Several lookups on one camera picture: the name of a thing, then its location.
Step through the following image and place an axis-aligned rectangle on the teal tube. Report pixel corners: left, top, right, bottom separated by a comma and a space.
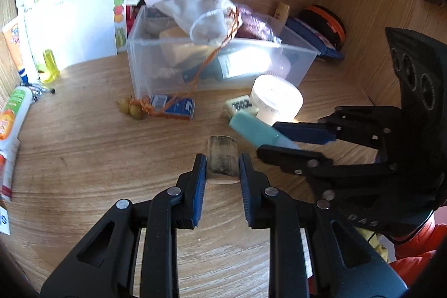
229, 112, 299, 150

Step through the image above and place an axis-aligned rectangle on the pink round candle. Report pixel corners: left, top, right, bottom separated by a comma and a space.
267, 54, 292, 79

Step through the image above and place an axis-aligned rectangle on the pink rope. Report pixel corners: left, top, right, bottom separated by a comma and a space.
235, 4, 282, 42

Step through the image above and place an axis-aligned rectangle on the white plastic jar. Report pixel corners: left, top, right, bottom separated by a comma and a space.
250, 75, 303, 125

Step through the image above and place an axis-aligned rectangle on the orange sleeve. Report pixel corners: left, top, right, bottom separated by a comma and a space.
389, 216, 446, 287

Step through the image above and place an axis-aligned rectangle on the dark glass bottle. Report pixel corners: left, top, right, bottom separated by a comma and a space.
182, 52, 271, 82

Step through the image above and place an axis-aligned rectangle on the blue pencil pouch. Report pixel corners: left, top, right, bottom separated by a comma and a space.
286, 17, 345, 61

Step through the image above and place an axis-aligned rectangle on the black orange round case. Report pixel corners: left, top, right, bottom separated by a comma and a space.
298, 4, 346, 51

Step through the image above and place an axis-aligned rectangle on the blue card box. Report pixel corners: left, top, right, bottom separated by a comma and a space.
150, 94, 196, 120

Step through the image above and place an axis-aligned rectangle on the clear plastic storage bin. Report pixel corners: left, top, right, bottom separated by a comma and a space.
127, 6, 318, 98

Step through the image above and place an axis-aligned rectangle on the orange white tube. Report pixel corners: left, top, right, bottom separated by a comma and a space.
1, 86, 33, 201

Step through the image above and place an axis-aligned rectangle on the yellow green clip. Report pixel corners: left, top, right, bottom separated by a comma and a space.
37, 49, 60, 84

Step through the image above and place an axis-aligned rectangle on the white paper stand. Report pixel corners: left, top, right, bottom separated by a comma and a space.
15, 0, 117, 70

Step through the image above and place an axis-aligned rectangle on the white drawstring bag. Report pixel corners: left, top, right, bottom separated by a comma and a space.
154, 0, 242, 46

